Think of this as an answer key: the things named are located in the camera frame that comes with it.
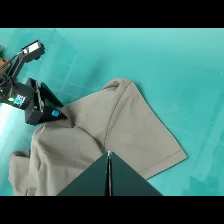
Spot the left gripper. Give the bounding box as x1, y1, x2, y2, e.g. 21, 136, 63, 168
0, 77, 70, 126

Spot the grey T-shirt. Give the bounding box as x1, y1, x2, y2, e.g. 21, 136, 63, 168
7, 78, 188, 197

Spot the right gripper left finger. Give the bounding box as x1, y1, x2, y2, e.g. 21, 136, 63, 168
56, 151, 110, 197

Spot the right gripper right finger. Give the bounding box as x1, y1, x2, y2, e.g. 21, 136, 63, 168
109, 151, 164, 197

